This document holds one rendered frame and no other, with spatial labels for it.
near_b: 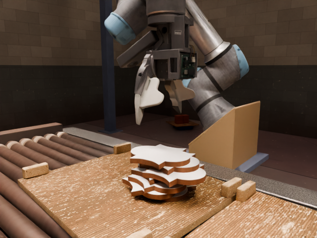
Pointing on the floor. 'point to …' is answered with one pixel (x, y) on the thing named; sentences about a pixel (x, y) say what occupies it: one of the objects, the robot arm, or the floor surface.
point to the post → (107, 70)
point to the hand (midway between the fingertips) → (158, 119)
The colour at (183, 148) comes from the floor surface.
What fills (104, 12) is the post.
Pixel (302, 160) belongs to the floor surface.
